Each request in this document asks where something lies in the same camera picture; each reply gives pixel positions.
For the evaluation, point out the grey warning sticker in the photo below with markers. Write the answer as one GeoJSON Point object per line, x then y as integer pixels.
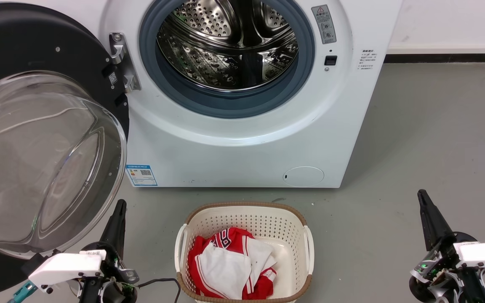
{"type": "Point", "coordinates": [323, 24]}

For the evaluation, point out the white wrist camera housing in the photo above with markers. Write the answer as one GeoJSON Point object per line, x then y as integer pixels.
{"type": "Point", "coordinates": [65, 267]}
{"type": "Point", "coordinates": [484, 254]}

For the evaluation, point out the steel perforated washer drum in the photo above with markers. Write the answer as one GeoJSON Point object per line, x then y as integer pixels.
{"type": "Point", "coordinates": [225, 46]}

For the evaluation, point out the blue energy label sticker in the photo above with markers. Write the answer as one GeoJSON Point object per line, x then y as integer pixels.
{"type": "Point", "coordinates": [141, 175]}

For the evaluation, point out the metal door hinge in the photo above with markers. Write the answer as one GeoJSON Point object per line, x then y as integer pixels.
{"type": "Point", "coordinates": [120, 54]}

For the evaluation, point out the red and white jersey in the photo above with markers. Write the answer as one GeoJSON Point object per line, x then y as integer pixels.
{"type": "Point", "coordinates": [221, 269]}

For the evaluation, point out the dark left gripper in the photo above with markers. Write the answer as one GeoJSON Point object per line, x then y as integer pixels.
{"type": "Point", "coordinates": [112, 286]}

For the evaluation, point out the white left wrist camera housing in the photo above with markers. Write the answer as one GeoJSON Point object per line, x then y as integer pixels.
{"type": "Point", "coordinates": [65, 267]}

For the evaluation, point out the white front-load washing machine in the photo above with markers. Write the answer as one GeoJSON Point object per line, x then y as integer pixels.
{"type": "Point", "coordinates": [242, 151]}

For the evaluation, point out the round dark glass washer door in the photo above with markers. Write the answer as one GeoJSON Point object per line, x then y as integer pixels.
{"type": "Point", "coordinates": [49, 160]}

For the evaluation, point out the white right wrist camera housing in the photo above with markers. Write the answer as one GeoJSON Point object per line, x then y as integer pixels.
{"type": "Point", "coordinates": [484, 254]}

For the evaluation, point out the black door latch socket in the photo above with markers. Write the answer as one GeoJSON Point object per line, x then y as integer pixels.
{"type": "Point", "coordinates": [330, 60]}

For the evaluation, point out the black baseboard strip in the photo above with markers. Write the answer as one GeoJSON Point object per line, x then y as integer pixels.
{"type": "Point", "coordinates": [440, 58]}

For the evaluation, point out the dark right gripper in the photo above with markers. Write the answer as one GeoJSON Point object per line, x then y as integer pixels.
{"type": "Point", "coordinates": [440, 277]}

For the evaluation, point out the round white filter cover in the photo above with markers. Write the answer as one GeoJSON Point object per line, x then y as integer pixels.
{"type": "Point", "coordinates": [303, 176]}

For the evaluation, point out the cream perforated laundry basket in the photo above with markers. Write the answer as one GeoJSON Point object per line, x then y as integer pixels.
{"type": "Point", "coordinates": [242, 216]}

